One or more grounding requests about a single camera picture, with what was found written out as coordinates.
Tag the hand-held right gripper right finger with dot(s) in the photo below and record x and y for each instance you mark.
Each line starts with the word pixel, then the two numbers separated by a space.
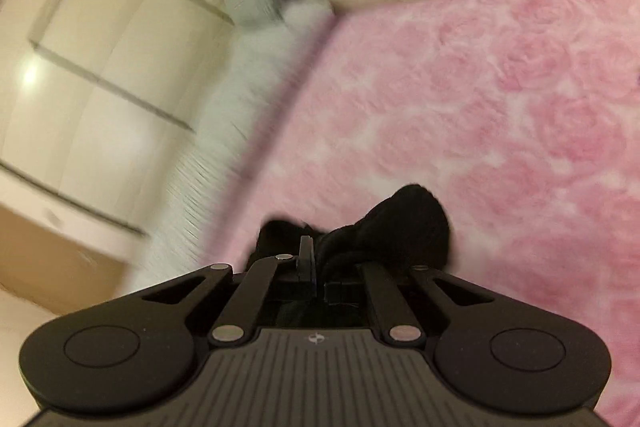
pixel 341 293

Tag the white wardrobe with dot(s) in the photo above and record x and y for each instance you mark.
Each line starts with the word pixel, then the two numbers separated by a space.
pixel 100 82

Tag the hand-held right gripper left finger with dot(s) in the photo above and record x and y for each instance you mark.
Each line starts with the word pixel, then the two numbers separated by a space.
pixel 306 263

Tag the pink floral plush blanket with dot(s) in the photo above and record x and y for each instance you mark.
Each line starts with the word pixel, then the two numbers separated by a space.
pixel 475 117

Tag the black garment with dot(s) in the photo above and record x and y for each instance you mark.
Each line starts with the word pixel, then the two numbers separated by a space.
pixel 400 227

